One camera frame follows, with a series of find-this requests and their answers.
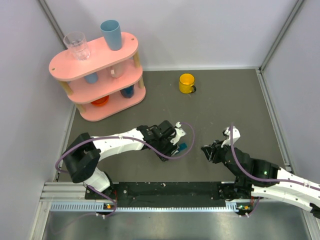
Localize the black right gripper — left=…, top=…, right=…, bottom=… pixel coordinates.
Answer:
left=202, top=138, right=243, bottom=179

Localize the teal pill organizer box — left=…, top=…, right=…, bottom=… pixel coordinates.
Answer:
left=176, top=142, right=188, bottom=153

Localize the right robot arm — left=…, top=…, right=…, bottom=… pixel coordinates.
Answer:
left=201, top=140, right=320, bottom=219

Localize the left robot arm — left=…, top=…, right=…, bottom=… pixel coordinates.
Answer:
left=62, top=120, right=186, bottom=199

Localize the dark blue faceted cup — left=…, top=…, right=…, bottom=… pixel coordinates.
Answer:
left=120, top=85, right=135, bottom=99

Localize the yellow mug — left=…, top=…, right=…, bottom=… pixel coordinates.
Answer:
left=179, top=73, right=197, bottom=94

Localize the orange plastic bowl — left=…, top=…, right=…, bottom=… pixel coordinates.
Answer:
left=90, top=95, right=110, bottom=107

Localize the pink three-tier wooden shelf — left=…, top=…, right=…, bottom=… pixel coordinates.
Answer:
left=48, top=32, right=146, bottom=122

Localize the small light blue cup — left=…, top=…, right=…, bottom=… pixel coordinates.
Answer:
left=84, top=72, right=99, bottom=84

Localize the light blue plastic tumbler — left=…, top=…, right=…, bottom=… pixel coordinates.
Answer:
left=100, top=20, right=122, bottom=51

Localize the clear drinking glass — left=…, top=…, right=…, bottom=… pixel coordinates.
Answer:
left=63, top=31, right=91, bottom=61

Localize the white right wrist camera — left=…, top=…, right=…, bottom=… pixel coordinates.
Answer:
left=221, top=126, right=241, bottom=147

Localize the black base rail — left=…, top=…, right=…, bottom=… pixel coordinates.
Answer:
left=84, top=181, right=238, bottom=208

